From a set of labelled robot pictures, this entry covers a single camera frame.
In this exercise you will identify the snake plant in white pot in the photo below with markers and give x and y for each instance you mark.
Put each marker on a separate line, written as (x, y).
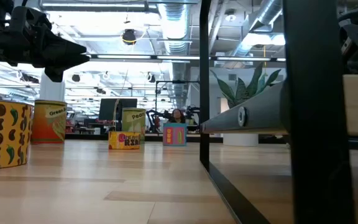
(244, 90)

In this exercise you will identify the white column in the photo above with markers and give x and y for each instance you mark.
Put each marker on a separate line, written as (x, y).
(52, 90)

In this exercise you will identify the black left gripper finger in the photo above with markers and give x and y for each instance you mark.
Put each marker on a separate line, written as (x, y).
(61, 48)
(57, 67)

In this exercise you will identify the black aluminium table frame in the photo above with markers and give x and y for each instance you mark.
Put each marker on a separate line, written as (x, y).
(85, 136)

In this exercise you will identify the green pears can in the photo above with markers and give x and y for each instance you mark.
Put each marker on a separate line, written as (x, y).
(134, 123)

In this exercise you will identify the short yellow pineapple rings can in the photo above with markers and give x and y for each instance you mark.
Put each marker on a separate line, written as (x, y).
(124, 140)

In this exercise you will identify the background black robot arm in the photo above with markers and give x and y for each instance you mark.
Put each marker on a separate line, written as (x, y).
(150, 116)
(193, 111)

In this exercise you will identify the pink and blue can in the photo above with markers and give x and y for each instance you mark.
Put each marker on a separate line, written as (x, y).
(175, 134)

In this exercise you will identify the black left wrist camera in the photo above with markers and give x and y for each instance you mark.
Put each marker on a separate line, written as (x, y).
(30, 18)

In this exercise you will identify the silver ceiling duct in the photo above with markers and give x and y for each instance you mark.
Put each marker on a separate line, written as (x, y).
(267, 12)
(176, 28)

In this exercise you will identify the ceiling strip light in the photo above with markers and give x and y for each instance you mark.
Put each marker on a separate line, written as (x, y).
(179, 58)
(123, 57)
(244, 59)

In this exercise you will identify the person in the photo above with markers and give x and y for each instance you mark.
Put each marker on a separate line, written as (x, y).
(176, 116)

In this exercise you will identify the black background monitor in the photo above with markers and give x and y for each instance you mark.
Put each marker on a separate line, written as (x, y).
(107, 109)

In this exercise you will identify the orange green beans can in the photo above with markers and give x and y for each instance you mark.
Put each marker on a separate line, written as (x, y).
(47, 124)

